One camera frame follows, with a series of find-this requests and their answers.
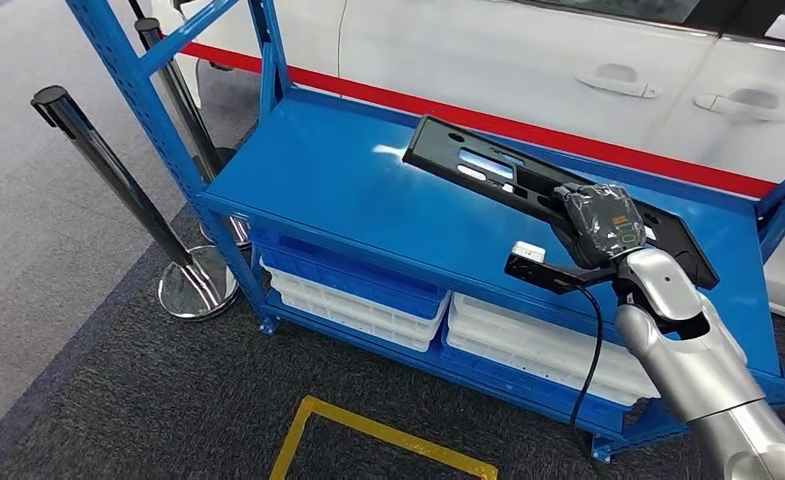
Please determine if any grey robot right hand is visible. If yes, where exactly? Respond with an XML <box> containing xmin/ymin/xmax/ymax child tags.
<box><xmin>552</xmin><ymin>182</ymin><xmax>648</xmax><ymax>272</ymax></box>

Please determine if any black plastic panel part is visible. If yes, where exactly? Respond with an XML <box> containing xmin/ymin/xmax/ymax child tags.
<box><xmin>401</xmin><ymin>114</ymin><xmax>721</xmax><ymax>293</ymax></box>

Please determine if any blue metal shelf rack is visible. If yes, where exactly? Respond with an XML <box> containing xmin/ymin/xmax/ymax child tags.
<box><xmin>65</xmin><ymin>0</ymin><xmax>785</xmax><ymax>465</ymax></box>

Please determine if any white plastic tray stack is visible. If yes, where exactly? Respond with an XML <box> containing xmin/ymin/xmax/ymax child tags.
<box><xmin>259</xmin><ymin>258</ymin><xmax>453</xmax><ymax>354</ymax></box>
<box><xmin>444</xmin><ymin>291</ymin><xmax>662</xmax><ymax>407</ymax></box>

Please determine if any white car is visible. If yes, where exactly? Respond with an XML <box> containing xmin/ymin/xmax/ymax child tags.
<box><xmin>150</xmin><ymin>0</ymin><xmax>785</xmax><ymax>329</ymax></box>

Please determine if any red barrier belt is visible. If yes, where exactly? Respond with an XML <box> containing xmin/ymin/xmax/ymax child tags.
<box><xmin>178</xmin><ymin>40</ymin><xmax>785</xmax><ymax>215</ymax></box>

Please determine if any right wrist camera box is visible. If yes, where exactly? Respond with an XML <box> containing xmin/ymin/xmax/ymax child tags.
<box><xmin>503</xmin><ymin>241</ymin><xmax>585</xmax><ymax>297</ymax></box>

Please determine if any black right camera cable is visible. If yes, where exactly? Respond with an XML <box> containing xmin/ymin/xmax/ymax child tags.
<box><xmin>567</xmin><ymin>283</ymin><xmax>607</xmax><ymax>460</ymax></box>

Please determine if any chrome stanchion post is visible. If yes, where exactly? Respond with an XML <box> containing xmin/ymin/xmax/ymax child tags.
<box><xmin>30</xmin><ymin>84</ymin><xmax>240</xmax><ymax>323</ymax></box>
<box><xmin>133</xmin><ymin>17</ymin><xmax>254</xmax><ymax>250</ymax></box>

